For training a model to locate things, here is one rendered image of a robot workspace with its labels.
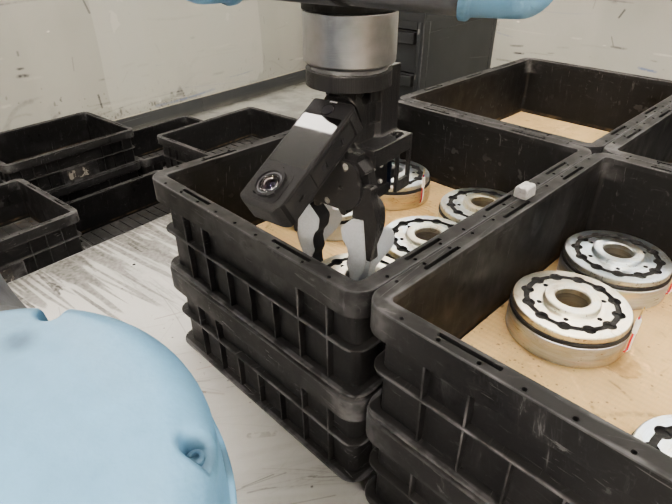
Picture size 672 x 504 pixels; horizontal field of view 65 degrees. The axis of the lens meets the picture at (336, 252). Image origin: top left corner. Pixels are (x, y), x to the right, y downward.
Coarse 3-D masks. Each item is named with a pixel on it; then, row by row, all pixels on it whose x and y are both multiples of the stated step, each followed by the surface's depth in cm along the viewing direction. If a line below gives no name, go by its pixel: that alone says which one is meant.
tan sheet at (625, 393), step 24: (552, 264) 58; (504, 312) 51; (648, 312) 51; (480, 336) 48; (504, 336) 48; (648, 336) 48; (504, 360) 46; (528, 360) 46; (624, 360) 46; (648, 360) 46; (552, 384) 43; (576, 384) 43; (600, 384) 43; (624, 384) 43; (648, 384) 43; (600, 408) 41; (624, 408) 41; (648, 408) 41
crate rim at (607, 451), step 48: (480, 240) 43; (384, 288) 37; (384, 336) 36; (432, 336) 33; (480, 384) 31; (528, 384) 30; (528, 432) 30; (576, 432) 27; (624, 432) 27; (624, 480) 26
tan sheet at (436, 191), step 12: (432, 192) 74; (444, 192) 74; (432, 204) 71; (396, 216) 68; (408, 216) 68; (264, 228) 65; (276, 228) 65; (288, 228) 65; (288, 240) 63; (324, 252) 60; (336, 252) 60
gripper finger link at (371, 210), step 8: (368, 184) 45; (368, 192) 44; (376, 192) 45; (368, 200) 44; (376, 200) 45; (360, 208) 45; (368, 208) 45; (376, 208) 45; (384, 208) 46; (352, 216) 46; (360, 216) 46; (368, 216) 45; (376, 216) 45; (384, 216) 46; (368, 224) 46; (376, 224) 45; (384, 224) 46; (368, 232) 46; (376, 232) 46; (368, 240) 46; (376, 240) 46; (368, 248) 47; (376, 248) 48; (368, 256) 47; (376, 256) 48
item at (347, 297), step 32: (512, 128) 67; (192, 160) 58; (224, 160) 59; (576, 160) 58; (160, 192) 53; (192, 192) 51; (512, 192) 51; (224, 224) 46; (256, 256) 44; (288, 256) 41; (416, 256) 41; (320, 288) 39; (352, 288) 37
